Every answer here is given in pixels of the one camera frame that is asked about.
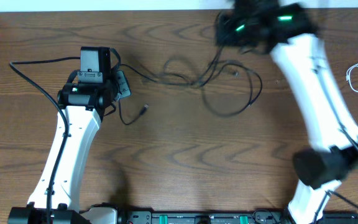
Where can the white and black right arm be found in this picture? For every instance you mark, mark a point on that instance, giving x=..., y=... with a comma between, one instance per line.
x=293, y=42

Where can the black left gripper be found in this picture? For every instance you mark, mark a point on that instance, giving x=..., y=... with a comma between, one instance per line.
x=122, y=86

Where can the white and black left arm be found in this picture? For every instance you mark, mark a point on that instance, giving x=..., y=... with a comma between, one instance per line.
x=81, y=105

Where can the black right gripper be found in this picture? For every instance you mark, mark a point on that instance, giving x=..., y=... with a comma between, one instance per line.
x=225, y=35

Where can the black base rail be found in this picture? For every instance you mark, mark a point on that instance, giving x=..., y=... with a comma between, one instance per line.
x=259, y=216

